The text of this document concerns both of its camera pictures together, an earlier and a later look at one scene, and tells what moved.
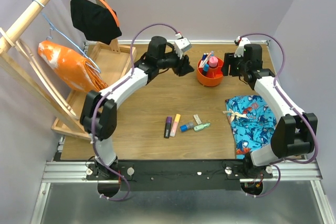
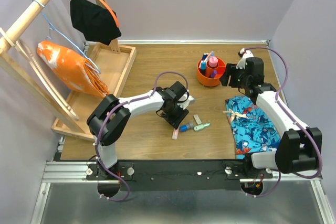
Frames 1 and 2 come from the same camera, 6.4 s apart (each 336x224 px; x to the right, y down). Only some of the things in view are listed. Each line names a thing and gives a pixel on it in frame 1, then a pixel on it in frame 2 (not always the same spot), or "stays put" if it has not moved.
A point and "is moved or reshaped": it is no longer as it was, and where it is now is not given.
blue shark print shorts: x=252 y=123 stays put
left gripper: x=184 y=67 to x=175 y=121
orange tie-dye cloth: x=73 y=67 stays put
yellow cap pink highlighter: x=177 y=118 is moved or reshaped
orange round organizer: x=213 y=76 stays put
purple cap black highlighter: x=169 y=119 to x=213 y=74
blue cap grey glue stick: x=185 y=127 stays put
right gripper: x=230 y=59 to x=230 y=70
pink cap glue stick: x=213 y=61 stays put
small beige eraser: x=197 y=119 stays put
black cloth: x=95 y=21 stays put
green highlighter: x=201 y=127 stays put
